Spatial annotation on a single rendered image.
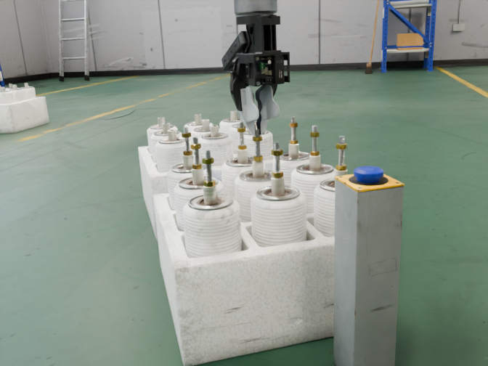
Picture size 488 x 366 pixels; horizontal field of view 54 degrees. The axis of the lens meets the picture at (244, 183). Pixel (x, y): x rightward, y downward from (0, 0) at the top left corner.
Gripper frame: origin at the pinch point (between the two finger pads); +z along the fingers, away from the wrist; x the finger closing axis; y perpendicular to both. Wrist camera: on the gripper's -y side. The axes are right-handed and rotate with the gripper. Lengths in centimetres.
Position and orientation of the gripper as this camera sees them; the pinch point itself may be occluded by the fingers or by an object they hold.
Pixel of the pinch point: (255, 127)
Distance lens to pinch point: 92.4
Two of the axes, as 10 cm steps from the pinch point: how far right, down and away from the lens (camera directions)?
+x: 8.9, -1.7, 4.2
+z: 0.5, 9.6, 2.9
